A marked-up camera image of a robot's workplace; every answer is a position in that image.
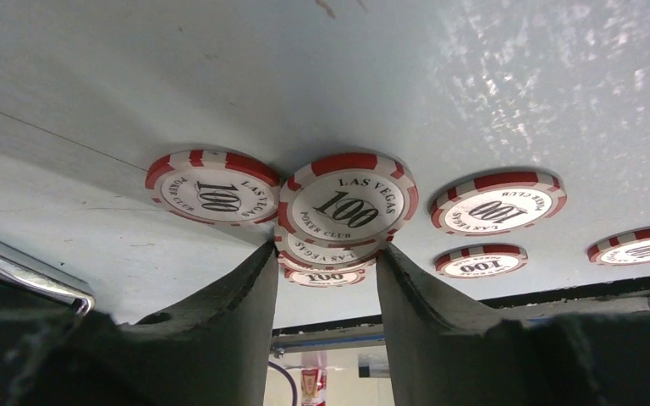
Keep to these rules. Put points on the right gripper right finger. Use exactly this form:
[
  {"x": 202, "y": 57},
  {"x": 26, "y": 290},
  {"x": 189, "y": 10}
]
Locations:
[{"x": 570, "y": 359}]

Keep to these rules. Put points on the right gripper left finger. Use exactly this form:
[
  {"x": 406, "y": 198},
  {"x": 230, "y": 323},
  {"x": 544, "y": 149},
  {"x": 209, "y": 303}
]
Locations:
[{"x": 210, "y": 348}]

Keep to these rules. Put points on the white red chip stack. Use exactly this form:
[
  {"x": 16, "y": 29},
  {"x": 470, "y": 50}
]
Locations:
[{"x": 335, "y": 215}]

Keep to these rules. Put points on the black poker set case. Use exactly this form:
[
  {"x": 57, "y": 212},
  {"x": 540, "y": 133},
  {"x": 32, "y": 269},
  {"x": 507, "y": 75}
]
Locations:
[{"x": 33, "y": 275}]

